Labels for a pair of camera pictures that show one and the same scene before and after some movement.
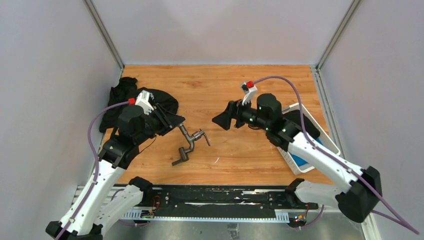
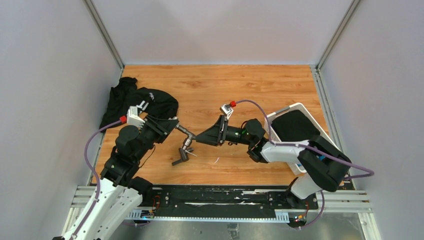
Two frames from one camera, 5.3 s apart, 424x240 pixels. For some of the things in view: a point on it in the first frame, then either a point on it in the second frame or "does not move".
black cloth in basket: (294, 116) does not move
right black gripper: (234, 111) to (212, 135)
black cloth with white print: (126, 91) does not move
